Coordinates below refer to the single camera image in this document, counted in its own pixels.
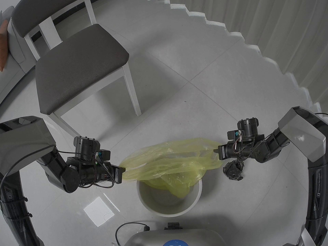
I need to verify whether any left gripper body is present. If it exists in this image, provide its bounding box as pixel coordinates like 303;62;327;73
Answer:
86;163;123;184

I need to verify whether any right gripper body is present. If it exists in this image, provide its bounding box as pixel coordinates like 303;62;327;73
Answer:
218;141;253;161

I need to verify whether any yellow plastic bag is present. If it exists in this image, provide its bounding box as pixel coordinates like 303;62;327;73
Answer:
120;137;223;199

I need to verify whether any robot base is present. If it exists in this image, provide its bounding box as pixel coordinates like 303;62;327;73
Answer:
124;222;226;246

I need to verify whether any white trash bin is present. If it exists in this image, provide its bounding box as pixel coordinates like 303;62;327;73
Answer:
136;173;203;217

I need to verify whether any white chair with grey seat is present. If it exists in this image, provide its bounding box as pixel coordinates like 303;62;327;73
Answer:
11;0;142;138

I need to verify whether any white curtain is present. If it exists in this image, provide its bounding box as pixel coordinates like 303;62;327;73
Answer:
123;0;328;112

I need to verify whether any pale grey sofa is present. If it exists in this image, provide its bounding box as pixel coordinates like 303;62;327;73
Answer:
0;5;43;104

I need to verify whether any orange cushion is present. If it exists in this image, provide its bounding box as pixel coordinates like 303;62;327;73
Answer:
0;19;10;72

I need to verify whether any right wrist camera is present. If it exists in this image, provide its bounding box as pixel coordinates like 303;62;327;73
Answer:
227;130;242;141

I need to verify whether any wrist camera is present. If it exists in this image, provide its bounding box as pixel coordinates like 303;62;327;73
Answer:
96;150;111;161
227;130;242;141

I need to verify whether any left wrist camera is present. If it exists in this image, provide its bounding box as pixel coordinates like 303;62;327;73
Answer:
96;150;111;161

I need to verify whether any black cable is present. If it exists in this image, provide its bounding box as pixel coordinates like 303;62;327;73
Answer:
115;222;151;246

